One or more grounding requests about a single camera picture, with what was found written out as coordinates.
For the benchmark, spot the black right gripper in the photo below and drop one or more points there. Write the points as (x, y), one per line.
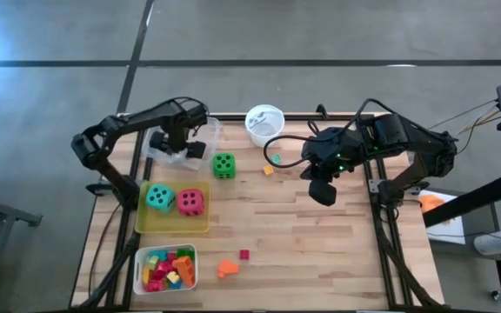
(333, 148)

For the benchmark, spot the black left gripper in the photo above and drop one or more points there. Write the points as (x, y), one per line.
(177, 139)

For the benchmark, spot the green foam die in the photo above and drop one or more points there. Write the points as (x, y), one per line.
(224, 166)

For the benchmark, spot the teal foam die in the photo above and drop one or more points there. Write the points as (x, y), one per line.
(160, 198)

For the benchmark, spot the red foam die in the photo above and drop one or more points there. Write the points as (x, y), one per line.
(190, 202)

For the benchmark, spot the small yellow toy brick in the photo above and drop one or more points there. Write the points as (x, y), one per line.
(268, 170)
(173, 277)

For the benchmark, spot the small red toy brick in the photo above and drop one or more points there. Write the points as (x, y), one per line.
(244, 254)

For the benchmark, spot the teal toy brick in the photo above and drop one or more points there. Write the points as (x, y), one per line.
(160, 254)

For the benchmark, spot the small light green toy brick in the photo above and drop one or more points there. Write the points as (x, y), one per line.
(153, 261)

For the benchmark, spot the orange wedge toy brick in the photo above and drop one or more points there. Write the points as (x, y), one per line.
(228, 268)

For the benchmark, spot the red two-stud toy brick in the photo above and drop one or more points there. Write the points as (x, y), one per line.
(155, 285)
(161, 275)
(165, 266)

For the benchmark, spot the long orange toy brick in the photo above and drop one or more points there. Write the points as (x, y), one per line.
(185, 269)

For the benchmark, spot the yellow-orange toy brick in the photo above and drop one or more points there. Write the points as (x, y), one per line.
(146, 275)

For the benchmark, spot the blue toy brick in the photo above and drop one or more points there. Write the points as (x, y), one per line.
(176, 284)

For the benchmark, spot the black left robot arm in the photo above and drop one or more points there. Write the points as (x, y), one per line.
(137, 117)

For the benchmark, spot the clear plastic container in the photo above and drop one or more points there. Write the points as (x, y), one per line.
(211, 135)

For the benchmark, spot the yellow translucent plastic tray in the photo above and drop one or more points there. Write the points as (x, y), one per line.
(172, 224)

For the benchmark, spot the white translucent plastic cup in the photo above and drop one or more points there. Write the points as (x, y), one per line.
(264, 130)

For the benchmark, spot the orange object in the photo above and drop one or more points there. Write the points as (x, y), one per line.
(433, 203)

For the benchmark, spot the white plastic bin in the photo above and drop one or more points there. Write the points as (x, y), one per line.
(139, 269)

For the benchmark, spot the white paper sheet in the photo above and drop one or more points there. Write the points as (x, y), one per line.
(450, 230)

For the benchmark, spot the black diagonal bar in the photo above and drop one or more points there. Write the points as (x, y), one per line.
(472, 200)

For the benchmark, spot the black caster wheel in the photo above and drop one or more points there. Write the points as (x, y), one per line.
(499, 297)

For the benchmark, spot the grey metal bracket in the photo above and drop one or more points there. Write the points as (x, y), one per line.
(374, 186)

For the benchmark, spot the black aluminium table frame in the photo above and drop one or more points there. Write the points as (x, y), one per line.
(233, 117)

